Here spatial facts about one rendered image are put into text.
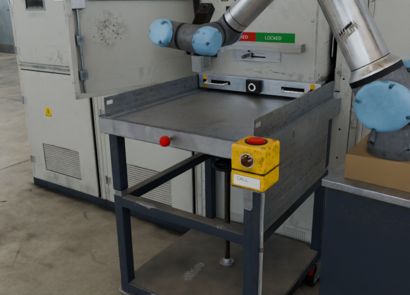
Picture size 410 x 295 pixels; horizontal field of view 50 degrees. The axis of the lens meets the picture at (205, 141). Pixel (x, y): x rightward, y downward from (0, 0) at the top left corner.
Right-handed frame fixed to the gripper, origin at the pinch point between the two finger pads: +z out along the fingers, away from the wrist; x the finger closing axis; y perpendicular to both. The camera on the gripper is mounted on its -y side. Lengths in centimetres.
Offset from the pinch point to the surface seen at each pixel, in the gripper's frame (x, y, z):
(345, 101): 33, 19, 41
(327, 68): 24.4, 7.0, 40.7
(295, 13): 15.9, -11.0, 22.5
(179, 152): -47, 54, 45
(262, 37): 2.8, -2.4, 24.5
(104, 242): -77, 105, 26
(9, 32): -939, -34, 536
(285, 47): 14.1, 1.0, 21.3
